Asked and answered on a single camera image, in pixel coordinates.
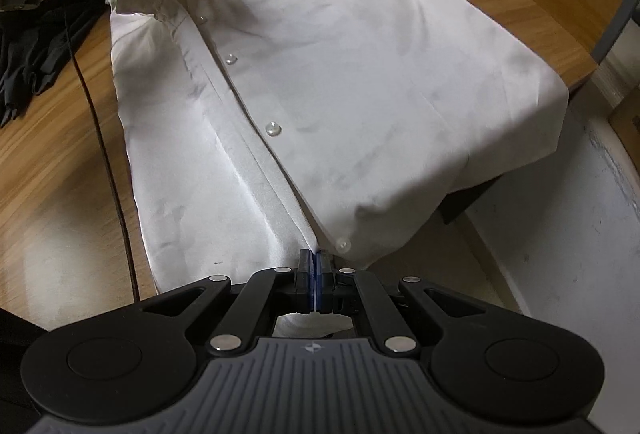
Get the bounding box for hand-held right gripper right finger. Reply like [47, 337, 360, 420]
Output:
[314, 250, 486, 355]

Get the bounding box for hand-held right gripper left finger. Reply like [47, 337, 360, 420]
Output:
[142, 250, 313, 356]

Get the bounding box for white shirt with black label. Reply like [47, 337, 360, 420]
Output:
[105, 0, 571, 340]

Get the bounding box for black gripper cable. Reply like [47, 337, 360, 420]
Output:
[62, 1, 141, 302]

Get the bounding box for grey metal post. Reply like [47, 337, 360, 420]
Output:
[590, 0, 640, 65]

